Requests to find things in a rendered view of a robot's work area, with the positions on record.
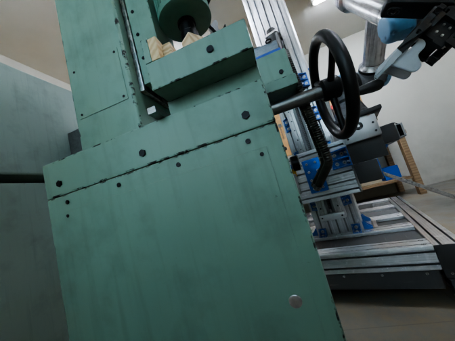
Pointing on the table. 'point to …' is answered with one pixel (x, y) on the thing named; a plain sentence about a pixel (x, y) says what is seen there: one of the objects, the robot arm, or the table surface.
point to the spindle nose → (187, 25)
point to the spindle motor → (202, 18)
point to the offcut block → (190, 38)
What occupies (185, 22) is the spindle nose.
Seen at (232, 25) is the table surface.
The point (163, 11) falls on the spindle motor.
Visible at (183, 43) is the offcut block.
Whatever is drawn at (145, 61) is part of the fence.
